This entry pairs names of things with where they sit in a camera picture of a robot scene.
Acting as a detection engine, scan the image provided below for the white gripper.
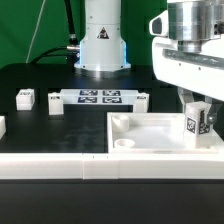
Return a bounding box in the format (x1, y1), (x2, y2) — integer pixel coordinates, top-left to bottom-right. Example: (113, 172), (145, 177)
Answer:
(149, 0), (224, 125)

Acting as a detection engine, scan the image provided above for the white square tabletop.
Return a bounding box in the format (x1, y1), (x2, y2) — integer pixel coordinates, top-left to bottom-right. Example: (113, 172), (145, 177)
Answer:
(107, 112), (224, 154)

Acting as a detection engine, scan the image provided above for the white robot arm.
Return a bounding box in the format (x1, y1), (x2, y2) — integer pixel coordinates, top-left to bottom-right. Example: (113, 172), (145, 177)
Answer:
(75, 0), (224, 125)

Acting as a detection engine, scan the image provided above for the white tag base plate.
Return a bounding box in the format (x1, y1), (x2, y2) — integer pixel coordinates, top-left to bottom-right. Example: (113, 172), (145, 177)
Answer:
(60, 89), (138, 105)

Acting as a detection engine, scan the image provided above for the black cable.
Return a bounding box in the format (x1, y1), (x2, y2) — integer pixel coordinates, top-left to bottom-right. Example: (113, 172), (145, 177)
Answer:
(29, 0), (82, 64)

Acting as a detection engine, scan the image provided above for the white front fence wall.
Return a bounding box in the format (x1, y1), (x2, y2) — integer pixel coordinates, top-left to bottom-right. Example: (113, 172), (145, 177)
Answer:
(0, 153), (224, 180)

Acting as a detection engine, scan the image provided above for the white fence wall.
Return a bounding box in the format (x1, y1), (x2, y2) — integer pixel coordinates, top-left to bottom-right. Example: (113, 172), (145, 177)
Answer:
(0, 116), (6, 140)
(0, 153), (224, 180)

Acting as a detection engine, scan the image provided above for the white thin cable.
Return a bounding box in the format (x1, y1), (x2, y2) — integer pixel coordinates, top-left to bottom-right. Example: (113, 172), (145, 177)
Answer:
(25, 0), (47, 64)

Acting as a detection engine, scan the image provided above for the white left fence wall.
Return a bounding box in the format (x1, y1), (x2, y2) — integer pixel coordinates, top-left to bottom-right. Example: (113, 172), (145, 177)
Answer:
(0, 116), (6, 140)

